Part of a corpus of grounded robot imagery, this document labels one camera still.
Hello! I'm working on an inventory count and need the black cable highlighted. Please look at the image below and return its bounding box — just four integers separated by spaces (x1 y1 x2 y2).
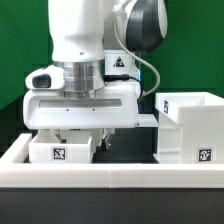
103 73 142 83

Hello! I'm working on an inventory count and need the white drawer cabinet frame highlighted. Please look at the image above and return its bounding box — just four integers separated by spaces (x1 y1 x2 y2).
154 92 224 164

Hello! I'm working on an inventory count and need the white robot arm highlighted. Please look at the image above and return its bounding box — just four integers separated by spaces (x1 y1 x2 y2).
23 0 167 147

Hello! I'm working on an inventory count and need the white marker sheet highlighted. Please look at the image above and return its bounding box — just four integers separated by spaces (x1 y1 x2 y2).
137 114 158 128

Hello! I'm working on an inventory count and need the white U-shaped fence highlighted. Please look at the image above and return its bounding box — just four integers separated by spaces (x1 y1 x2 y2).
0 134 224 188

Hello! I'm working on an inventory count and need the white cable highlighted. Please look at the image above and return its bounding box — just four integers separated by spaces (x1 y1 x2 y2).
113 13 162 101

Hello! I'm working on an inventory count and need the white front drawer box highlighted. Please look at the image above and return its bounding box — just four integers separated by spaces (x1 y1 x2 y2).
29 129 102 164

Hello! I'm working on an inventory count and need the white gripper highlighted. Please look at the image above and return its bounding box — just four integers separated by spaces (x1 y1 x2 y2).
23 81 140 150

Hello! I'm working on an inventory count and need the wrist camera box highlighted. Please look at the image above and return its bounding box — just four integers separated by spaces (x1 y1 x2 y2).
25 65 65 90

